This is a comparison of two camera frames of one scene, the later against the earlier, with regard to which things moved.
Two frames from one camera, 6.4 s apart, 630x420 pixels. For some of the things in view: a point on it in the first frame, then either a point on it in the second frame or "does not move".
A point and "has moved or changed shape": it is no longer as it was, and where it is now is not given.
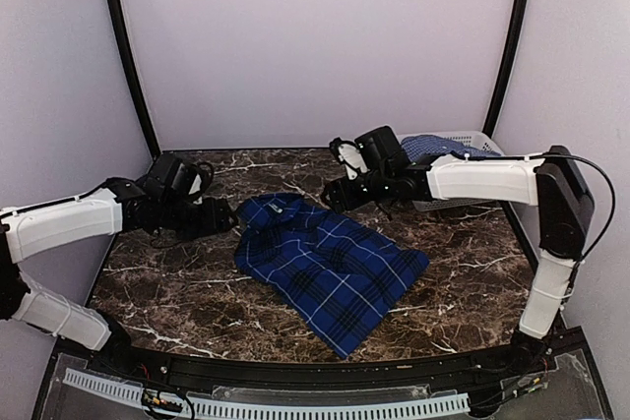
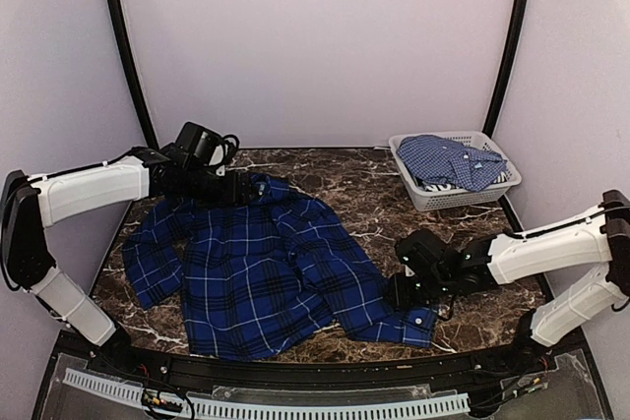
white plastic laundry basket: [475, 139] does not move
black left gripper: [216, 219] to [236, 193]
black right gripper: [339, 191] to [401, 298]
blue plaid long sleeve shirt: [341, 276] has moved or changed shape
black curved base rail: [526, 360] does not move
